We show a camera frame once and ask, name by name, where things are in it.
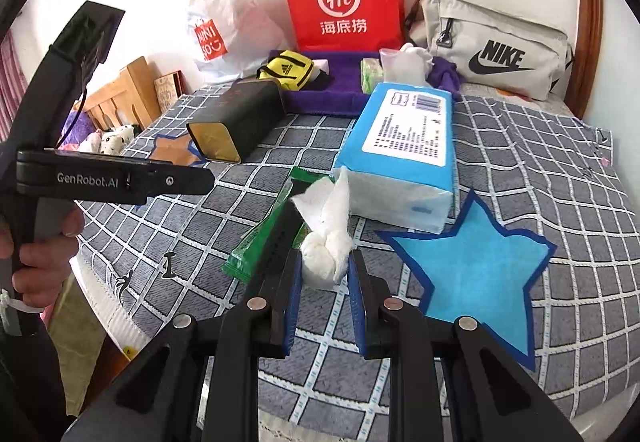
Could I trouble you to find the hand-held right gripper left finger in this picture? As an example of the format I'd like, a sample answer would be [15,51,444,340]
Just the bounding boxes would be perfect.
[62,249,305,442]

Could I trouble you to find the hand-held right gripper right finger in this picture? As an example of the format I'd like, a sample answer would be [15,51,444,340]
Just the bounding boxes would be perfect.
[348,249,576,442]

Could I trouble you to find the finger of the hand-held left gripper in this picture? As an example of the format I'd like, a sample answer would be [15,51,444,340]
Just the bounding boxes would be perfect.
[127,162,216,205]

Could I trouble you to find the white knotted tissue ball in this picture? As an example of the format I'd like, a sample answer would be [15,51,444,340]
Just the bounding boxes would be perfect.
[291,169,352,291]

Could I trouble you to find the person's left hand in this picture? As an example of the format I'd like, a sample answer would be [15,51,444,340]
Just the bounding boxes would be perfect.
[0,207,86,319]

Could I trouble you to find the white plush toys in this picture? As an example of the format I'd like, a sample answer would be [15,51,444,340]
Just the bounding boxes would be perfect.
[75,123,137,155]

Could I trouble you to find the green snack packet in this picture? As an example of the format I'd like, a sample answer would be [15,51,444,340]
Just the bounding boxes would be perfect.
[222,167,332,283]

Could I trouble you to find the black box with gold end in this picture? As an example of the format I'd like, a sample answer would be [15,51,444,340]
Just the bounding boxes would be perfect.
[186,78,287,165]

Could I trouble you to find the brown printed box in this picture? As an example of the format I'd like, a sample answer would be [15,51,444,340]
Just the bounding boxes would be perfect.
[153,72,182,113]

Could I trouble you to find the wooden headboard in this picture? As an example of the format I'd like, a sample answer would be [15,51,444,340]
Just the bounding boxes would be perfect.
[81,56,164,133]
[564,0,607,121]

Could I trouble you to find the pink curtain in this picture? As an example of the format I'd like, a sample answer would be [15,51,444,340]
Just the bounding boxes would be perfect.
[0,30,27,143]

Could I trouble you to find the yellow pouch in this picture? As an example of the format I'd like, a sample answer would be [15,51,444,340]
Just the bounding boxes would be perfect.
[256,50,315,90]

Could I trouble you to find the blue tissue pack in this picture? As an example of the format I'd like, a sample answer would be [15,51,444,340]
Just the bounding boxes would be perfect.
[332,82,459,233]

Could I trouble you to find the white plastic shopping bag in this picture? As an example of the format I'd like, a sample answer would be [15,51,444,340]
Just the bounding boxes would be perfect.
[186,0,292,75]

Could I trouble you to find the purple towel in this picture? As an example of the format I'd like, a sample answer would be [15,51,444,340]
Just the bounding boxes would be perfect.
[267,49,464,116]

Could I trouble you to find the grey checked bed sheet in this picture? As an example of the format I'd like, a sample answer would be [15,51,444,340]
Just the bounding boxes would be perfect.
[70,82,621,415]

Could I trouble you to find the small green tissue pack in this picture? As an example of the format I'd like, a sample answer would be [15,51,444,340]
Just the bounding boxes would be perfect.
[360,58,385,93]

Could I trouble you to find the white glove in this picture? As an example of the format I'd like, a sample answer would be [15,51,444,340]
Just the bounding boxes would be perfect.
[379,43,435,88]

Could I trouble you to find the grey sling bag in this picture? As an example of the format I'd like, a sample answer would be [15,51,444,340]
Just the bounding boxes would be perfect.
[404,0,576,101]

